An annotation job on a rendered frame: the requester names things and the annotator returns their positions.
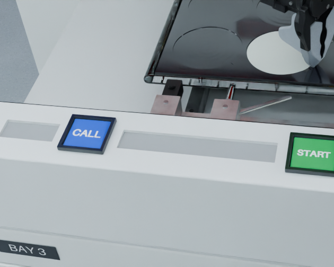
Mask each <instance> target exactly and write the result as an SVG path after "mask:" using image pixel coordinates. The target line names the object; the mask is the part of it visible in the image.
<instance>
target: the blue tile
mask: <svg viewBox="0 0 334 267"><path fill-rule="evenodd" d="M110 124H111V122H109V121H97V120H84V119H75V120H74V123H73V125H72V127H71V129H70V131H69V133H68V135H67V138H66V140H65V142H64V144H63V145H67V146H78V147H89V148H101V145H102V143H103V141H104V138H105V136H106V133H107V131H108V129H109V126H110Z"/></svg>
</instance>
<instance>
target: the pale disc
mask: <svg viewBox="0 0 334 267"><path fill-rule="evenodd" d="M247 57H248V60H249V62H250V63H251V64H252V65H253V66H255V68H257V69H259V70H261V71H263V72H266V73H270V74H278V75H285V74H293V73H297V72H300V71H303V70H305V69H307V68H308V67H309V65H308V64H307V63H306V62H305V60H304V58H303V57H302V54H301V53H300V52H299V51H297V50H296V49H294V48H293V47H291V46H290V45H289V44H287V43H286V42H284V41H283V40H282V39H281V38H280V36H279V34H278V31H275V32H269V33H266V34H263V35H261V36H259V37H257V38H256V39H254V40H253V41H252V42H251V43H250V45H249V46H248V49H247Z"/></svg>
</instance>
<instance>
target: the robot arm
mask: <svg viewBox="0 0 334 267"><path fill-rule="evenodd" d="M260 2H262V3H264V4H267V5H269V6H272V7H273V9H276V10H278V11H280V12H283V13H286V12H287V11H288V10H289V11H292V12H294V13H295V14H293V16H292V25H291V26H281V27H280V28H279V30H278V34H279V36H280V38H281V39H282V40H283V41H284V42H286V43H287V44H289V45H290V46H291V47H293V48H294V49H296V50H297V51H299V52H300V53H301V54H302V57H303V58H304V60H305V62H306V63H307V64H308V65H309V66H311V67H313V68H314V67H315V66H316V65H317V64H318V63H319V62H320V61H321V60H322V59H323V58H324V57H325V55H326V52H327V50H328V48H329V46H330V43H331V41H332V38H333V35H334V0H260Z"/></svg>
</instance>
